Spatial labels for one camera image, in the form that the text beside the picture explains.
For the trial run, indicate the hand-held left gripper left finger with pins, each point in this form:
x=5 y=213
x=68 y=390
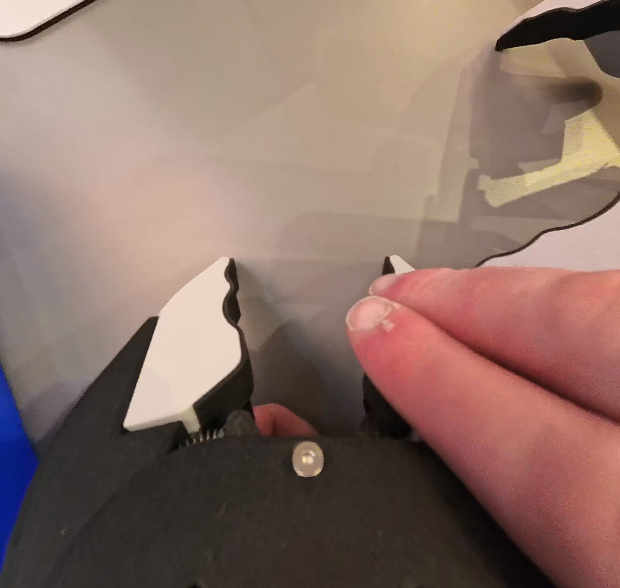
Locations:
x=189 y=346

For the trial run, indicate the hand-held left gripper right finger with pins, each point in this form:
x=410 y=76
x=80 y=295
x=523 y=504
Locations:
x=399 y=264

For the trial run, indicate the blue plastic bin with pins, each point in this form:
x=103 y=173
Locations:
x=12 y=428

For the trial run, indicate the person's left hand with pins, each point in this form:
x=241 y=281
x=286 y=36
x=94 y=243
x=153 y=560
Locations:
x=286 y=423

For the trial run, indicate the person's right hand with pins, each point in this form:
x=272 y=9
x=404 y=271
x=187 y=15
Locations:
x=484 y=355

